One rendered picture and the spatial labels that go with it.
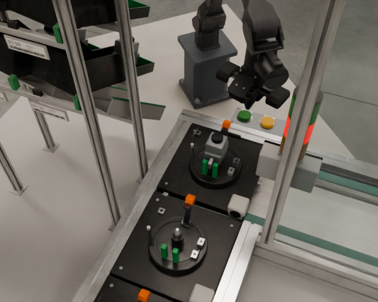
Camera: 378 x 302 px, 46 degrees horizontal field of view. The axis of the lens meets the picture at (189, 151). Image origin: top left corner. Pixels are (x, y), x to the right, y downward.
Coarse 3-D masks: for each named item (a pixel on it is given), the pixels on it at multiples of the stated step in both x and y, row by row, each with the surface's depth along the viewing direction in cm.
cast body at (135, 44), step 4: (116, 40) 108; (116, 44) 108; (120, 44) 107; (136, 44) 109; (116, 48) 108; (120, 48) 108; (136, 48) 110; (112, 52) 109; (116, 52) 109; (120, 52) 108; (136, 52) 111; (136, 56) 111; (136, 60) 112; (136, 64) 113
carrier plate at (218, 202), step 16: (192, 128) 130; (240, 144) 126; (256, 144) 126; (176, 160) 123; (256, 160) 123; (176, 176) 119; (240, 176) 119; (256, 176) 119; (176, 192) 116; (192, 192) 116; (208, 192) 116; (224, 192) 116; (240, 192) 116; (208, 208) 115; (224, 208) 113
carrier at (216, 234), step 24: (144, 216) 111; (168, 216) 111; (192, 216) 111; (216, 216) 111; (144, 240) 107; (168, 240) 105; (192, 240) 105; (216, 240) 107; (120, 264) 103; (144, 264) 103; (168, 264) 101; (192, 264) 101; (216, 264) 103; (144, 288) 101; (168, 288) 100; (192, 288) 100; (216, 288) 100
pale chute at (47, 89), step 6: (18, 78) 112; (24, 78) 114; (30, 78) 116; (36, 78) 118; (30, 84) 111; (36, 84) 114; (42, 84) 117; (48, 84) 121; (42, 90) 109; (48, 90) 112; (54, 90) 107; (60, 90) 109; (54, 96) 108; (60, 96) 110; (66, 96) 112
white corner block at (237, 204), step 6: (234, 198) 112; (240, 198) 112; (246, 198) 112; (234, 204) 111; (240, 204) 111; (246, 204) 111; (228, 210) 112; (234, 210) 111; (240, 210) 110; (246, 210) 112; (234, 216) 113; (240, 216) 112
